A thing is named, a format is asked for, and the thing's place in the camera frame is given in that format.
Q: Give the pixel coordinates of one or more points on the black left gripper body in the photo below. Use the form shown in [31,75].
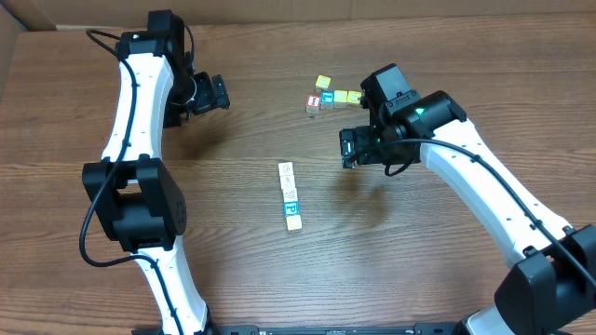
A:
[219,92]

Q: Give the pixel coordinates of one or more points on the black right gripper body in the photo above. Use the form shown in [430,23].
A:
[349,147]

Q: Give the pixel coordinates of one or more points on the white block green side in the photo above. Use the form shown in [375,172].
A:
[285,169]

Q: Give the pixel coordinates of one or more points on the white block red side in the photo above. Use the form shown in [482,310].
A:
[287,182]

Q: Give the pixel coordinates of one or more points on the white letter W block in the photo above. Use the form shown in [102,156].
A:
[290,195]

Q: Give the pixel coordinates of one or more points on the blue letter P block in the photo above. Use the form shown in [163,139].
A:
[291,208]

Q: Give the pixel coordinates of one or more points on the lone yellow block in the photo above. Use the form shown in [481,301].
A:
[294,223]

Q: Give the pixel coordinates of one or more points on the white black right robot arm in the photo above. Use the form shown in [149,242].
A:
[551,278]

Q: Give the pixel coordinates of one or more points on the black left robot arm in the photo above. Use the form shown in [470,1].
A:
[137,210]

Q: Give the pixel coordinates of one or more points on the yellow block row end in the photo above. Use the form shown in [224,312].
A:
[353,99]

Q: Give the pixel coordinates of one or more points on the yellow block middle row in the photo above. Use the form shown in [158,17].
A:
[340,99]

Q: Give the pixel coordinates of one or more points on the yellow block far top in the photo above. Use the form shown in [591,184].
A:
[323,82]

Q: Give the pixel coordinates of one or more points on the red letter I block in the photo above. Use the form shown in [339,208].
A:
[312,105]

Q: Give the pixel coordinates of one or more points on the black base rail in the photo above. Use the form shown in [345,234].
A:
[335,330]

